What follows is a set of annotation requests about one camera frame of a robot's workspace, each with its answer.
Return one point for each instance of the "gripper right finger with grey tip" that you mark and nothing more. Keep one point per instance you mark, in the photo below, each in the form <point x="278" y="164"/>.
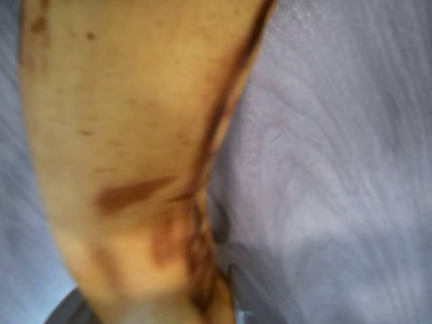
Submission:
<point x="244" y="315"/>

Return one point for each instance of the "gripper left finger with grey tip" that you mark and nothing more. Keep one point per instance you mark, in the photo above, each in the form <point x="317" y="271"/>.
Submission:
<point x="72" y="308"/>

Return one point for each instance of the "spotted yellow banana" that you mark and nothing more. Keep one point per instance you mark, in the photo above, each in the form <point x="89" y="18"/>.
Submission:
<point x="128" y="135"/>

